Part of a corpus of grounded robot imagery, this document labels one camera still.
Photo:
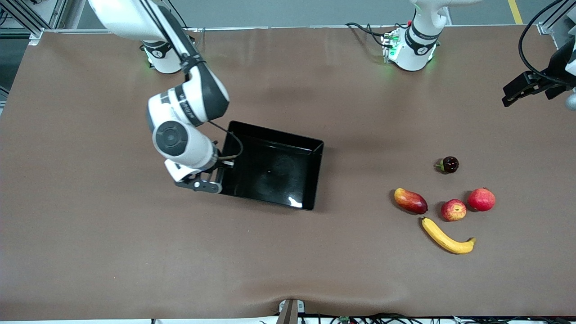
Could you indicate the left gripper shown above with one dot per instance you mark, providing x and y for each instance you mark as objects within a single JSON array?
[{"x": 546, "y": 83}]

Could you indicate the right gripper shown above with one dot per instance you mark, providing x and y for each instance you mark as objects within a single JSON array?
[{"x": 220, "y": 164}]

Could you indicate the black rectangular plastic box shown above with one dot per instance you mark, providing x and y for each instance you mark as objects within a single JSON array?
[{"x": 270, "y": 175}]

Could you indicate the red yellow apple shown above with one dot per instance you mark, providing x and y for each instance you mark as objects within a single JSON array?
[{"x": 453, "y": 210}]

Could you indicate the yellow banana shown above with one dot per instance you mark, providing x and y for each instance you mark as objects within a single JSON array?
[{"x": 443, "y": 240}]

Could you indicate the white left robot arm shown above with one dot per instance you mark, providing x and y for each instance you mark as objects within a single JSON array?
[{"x": 411, "y": 54}]

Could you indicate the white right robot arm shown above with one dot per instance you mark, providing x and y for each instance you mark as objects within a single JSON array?
[{"x": 180, "y": 144}]

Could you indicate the grey round left gripper cap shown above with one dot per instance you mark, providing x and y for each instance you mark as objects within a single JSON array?
[{"x": 571, "y": 101}]

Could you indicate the brown table mat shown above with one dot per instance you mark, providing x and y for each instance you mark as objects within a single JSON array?
[{"x": 135, "y": 247}]

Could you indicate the dark purple mangosteen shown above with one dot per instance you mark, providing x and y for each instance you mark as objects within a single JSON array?
[{"x": 450, "y": 164}]

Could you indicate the red yellow mango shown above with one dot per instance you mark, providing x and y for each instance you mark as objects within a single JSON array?
[{"x": 410, "y": 201}]

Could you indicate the small green circuit board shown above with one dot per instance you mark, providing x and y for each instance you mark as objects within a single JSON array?
[{"x": 344, "y": 320}]

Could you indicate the aluminium frame corner post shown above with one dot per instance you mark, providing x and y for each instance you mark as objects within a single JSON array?
[{"x": 546, "y": 27}]

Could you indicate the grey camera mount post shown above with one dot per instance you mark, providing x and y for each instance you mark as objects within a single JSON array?
[{"x": 288, "y": 315}]

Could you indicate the aluminium frame with diagonal bars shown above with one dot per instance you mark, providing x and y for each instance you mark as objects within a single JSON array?
[{"x": 35, "y": 37}]

